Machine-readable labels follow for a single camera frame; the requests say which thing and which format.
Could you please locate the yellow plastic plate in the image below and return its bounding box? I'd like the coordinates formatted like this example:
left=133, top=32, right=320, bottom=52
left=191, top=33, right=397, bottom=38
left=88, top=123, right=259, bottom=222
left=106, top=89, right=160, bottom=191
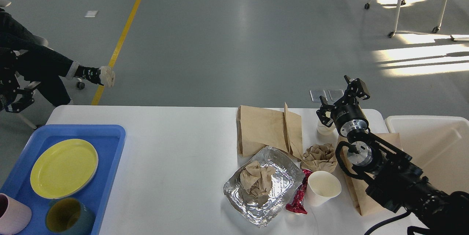
left=30, top=139, right=99, bottom=199

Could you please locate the white paper cup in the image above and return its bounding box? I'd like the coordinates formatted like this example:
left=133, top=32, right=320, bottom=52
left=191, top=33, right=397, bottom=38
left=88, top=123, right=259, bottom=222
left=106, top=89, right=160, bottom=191
left=305, top=170, right=342, bottom=207

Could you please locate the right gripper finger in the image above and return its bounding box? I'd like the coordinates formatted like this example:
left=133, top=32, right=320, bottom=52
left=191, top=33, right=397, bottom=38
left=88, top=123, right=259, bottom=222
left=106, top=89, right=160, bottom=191
left=317, top=96, right=336, bottom=128
left=341, top=75, right=370, bottom=105

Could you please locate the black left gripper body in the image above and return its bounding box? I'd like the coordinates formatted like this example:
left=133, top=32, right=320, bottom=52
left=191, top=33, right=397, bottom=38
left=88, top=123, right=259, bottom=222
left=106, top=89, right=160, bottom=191
left=0, top=50, right=19, bottom=109

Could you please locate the pink cup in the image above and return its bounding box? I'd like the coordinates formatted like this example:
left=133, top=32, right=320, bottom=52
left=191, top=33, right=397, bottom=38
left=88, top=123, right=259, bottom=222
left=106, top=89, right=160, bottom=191
left=0, top=193, right=32, bottom=235

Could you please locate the blue plastic tray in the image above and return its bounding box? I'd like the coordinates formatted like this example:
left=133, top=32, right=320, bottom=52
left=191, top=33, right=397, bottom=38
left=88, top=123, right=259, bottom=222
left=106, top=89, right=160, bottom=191
left=1, top=124, right=126, bottom=235

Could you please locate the teal mug yellow inside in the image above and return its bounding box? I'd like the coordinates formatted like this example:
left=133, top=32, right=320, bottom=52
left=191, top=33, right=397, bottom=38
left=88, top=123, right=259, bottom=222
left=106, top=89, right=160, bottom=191
left=45, top=197, right=96, bottom=235

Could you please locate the red snack wrapper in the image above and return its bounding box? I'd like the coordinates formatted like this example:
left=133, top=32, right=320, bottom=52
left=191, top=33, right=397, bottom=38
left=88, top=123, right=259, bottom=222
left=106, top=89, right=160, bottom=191
left=286, top=169, right=312, bottom=215

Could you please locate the flat brown paper bag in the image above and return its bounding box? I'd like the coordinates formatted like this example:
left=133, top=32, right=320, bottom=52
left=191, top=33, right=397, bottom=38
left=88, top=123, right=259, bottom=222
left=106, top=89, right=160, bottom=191
left=236, top=104, right=303, bottom=160

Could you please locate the crumpled brown paper ball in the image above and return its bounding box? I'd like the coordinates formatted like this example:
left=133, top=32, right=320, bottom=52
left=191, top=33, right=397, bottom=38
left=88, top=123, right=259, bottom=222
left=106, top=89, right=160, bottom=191
left=300, top=143, right=338, bottom=173

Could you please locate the brown paper bag under arm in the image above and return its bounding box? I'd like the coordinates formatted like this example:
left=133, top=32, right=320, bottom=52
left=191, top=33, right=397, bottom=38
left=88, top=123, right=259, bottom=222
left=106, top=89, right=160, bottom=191
left=345, top=133, right=403, bottom=216

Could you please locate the crumpled brown paper in tray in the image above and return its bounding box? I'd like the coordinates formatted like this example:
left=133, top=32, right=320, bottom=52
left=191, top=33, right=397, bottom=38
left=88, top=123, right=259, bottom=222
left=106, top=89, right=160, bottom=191
left=240, top=160, right=276, bottom=198

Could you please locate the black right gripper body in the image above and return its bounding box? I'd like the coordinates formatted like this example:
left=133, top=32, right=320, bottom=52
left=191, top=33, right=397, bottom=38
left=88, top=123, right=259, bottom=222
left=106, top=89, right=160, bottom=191
left=330, top=104, right=369, bottom=137

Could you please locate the small white cup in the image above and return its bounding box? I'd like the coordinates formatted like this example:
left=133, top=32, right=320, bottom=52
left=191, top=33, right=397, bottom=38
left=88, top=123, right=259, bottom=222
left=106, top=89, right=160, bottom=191
left=317, top=120, right=336, bottom=135

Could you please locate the seated person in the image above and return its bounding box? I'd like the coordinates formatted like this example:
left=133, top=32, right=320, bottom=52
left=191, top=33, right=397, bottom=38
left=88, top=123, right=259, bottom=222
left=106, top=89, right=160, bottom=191
left=0, top=8, right=115, bottom=107

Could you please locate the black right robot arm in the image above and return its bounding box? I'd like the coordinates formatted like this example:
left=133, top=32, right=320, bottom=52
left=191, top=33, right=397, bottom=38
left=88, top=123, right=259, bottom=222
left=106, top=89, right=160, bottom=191
left=316, top=75, right=469, bottom=235

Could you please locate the white plastic bin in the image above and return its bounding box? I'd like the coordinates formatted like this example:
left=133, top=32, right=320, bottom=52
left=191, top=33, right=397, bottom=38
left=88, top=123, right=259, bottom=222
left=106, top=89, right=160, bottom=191
left=385, top=116, right=469, bottom=194

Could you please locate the aluminium foil tray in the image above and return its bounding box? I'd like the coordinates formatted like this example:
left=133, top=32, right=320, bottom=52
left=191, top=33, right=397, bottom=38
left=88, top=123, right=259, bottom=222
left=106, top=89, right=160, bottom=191
left=223, top=146, right=304, bottom=228

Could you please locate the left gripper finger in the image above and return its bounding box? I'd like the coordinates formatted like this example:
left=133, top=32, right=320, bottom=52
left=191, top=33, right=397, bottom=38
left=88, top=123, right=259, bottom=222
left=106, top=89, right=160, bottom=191
left=5, top=90, right=35, bottom=114

